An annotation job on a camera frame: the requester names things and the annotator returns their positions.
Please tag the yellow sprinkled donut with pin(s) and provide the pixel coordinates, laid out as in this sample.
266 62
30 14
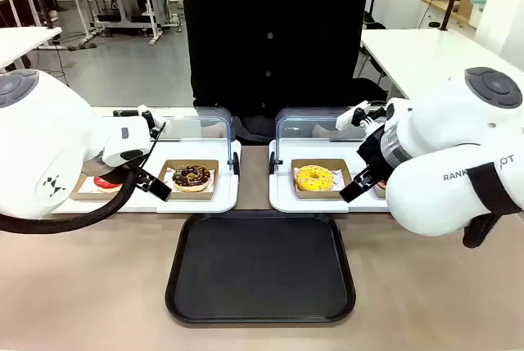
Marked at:
314 178

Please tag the red glazed donut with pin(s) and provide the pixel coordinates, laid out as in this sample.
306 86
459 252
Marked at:
107 184

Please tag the chocolate sprinkled donut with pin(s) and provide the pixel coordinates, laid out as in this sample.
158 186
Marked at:
192 179

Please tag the white display case base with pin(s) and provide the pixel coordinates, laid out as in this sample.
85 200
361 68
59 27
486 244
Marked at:
282 200

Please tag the brown cardboard donut box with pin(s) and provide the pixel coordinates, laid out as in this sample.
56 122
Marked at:
344 170
165 167
380 194
82 194

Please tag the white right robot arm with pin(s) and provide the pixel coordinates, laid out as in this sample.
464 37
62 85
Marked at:
434 203

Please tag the white table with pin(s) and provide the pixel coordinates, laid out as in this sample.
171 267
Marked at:
430 56

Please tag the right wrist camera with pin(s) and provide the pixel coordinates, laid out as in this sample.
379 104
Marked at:
360 115

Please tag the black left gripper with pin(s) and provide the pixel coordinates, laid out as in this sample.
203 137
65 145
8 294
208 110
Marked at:
136 167

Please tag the person in black coat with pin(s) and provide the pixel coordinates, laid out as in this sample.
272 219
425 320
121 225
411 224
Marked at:
266 19

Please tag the wooden shelf board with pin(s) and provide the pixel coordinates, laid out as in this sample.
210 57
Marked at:
442 6

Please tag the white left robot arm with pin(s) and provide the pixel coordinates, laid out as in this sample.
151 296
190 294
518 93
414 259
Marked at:
41 142

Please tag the left white display case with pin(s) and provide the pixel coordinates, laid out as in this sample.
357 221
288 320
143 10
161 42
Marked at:
223 203

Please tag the black serving tray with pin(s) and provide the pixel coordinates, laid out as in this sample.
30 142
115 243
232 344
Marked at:
262 269

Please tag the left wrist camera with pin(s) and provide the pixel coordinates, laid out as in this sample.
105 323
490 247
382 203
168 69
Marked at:
149 122

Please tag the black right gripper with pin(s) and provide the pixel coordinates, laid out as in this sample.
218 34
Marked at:
372 150

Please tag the clear display case lid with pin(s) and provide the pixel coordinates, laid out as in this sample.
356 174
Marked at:
196 122
303 122

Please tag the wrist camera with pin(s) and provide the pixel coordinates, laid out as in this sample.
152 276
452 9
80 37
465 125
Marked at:
149 122
360 115

